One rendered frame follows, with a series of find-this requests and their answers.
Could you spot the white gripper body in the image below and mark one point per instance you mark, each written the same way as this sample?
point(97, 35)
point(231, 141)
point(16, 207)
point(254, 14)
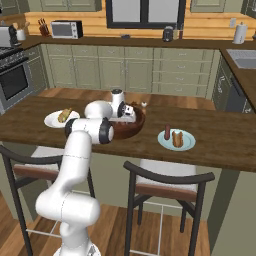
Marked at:
point(130, 113)

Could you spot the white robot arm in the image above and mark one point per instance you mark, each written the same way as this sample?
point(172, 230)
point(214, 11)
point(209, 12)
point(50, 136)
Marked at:
point(75, 156)

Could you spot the brown wooden bowl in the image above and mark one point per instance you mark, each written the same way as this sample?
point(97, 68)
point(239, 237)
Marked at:
point(133, 128)

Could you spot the dark red sausage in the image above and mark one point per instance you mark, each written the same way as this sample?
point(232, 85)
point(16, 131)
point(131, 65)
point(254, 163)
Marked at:
point(167, 132)

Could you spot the light blue plate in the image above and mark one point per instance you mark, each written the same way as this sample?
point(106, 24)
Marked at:
point(188, 141)

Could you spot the white plate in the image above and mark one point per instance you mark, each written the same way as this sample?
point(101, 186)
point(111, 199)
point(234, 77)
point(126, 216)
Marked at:
point(51, 120)

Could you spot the brown food piece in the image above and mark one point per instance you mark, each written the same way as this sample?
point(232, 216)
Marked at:
point(134, 104)

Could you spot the small white shaker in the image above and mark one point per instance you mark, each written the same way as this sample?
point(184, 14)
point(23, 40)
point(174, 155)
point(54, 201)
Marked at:
point(144, 104)

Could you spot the green base cupboard run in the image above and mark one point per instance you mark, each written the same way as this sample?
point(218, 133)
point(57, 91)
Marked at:
point(133, 68)

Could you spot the small dark dish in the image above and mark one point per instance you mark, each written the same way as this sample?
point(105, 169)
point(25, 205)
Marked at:
point(125, 36)

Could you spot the black round jar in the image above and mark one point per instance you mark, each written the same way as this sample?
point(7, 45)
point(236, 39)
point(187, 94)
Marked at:
point(167, 34)

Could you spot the small brown bottle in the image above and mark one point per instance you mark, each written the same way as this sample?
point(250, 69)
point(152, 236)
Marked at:
point(181, 34)

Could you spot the dark dishwasher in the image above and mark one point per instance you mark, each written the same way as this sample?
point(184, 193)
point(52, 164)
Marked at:
point(230, 91)

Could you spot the silver toaster oven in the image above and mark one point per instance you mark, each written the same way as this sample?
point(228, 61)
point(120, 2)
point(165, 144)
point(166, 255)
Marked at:
point(66, 29)

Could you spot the brown knife block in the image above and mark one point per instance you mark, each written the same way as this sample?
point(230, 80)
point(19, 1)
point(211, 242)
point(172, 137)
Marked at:
point(43, 29)

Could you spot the steel range oven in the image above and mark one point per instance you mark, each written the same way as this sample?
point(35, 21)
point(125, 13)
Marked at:
point(13, 78)

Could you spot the steel sink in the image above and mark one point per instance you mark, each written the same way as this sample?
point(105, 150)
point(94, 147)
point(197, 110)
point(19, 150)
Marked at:
point(243, 58)

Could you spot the white utensil pot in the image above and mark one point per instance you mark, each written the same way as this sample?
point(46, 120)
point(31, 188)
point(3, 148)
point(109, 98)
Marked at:
point(20, 34)

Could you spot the white paper towel roll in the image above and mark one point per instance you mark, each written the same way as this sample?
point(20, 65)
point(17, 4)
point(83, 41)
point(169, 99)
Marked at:
point(240, 33)

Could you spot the silver toaster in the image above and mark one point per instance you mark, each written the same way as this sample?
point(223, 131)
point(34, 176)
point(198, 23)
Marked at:
point(6, 36)

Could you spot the dark frame bar stool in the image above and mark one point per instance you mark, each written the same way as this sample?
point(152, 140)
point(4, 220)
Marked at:
point(23, 168)
point(166, 181)

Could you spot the dark frame window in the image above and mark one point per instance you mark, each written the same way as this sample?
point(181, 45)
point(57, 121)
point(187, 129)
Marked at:
point(145, 11)

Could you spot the green wall cupboards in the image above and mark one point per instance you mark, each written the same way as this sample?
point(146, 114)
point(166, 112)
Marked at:
point(211, 5)
point(66, 4)

